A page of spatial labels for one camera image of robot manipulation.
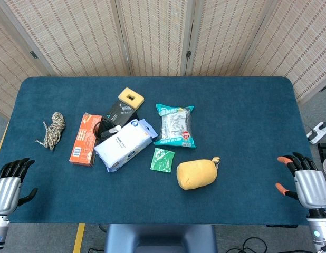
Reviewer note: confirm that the silver right hand, orange fingertips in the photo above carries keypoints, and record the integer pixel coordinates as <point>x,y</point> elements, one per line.
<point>310,185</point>

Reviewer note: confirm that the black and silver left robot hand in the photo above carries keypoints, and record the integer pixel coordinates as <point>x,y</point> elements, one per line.
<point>6,191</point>

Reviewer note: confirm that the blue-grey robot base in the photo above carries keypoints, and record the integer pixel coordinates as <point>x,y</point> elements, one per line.
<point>160,238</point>

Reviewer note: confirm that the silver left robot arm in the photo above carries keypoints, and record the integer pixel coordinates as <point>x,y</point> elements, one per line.
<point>0,232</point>

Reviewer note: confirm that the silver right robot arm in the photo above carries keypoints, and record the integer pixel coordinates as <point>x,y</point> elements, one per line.
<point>321,229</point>

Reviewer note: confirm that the yellow floor tape strip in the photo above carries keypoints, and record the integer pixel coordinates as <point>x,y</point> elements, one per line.
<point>79,238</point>
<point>0,143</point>

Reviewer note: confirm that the white power strip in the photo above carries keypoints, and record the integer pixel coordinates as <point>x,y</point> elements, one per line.
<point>316,133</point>

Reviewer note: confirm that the blue table cloth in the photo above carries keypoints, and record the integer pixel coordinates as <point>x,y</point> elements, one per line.
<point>244,147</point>

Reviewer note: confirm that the orange cardboard box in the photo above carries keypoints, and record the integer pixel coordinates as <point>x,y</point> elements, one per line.
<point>84,139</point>

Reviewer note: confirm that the yellow plush pouch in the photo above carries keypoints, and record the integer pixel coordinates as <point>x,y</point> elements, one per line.
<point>196,174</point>

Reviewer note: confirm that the white tissue pack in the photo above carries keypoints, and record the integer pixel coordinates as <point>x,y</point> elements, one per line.
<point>123,146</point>

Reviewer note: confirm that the black printed box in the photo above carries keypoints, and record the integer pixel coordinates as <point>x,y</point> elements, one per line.
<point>120,113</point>

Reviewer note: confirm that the black screen hinge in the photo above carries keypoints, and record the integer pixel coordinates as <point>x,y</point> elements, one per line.
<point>33,54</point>
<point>188,54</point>

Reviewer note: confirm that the teal snack bag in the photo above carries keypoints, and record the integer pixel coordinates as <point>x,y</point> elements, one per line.
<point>174,126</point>

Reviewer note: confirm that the yellow sponge block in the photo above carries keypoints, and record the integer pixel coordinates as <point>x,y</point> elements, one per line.
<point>124,98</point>

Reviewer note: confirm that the green tea sachet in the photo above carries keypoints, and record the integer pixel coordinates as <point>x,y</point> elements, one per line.
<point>162,160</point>

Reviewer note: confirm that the woven folding screen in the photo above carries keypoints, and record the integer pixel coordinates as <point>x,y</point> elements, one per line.
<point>157,34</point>

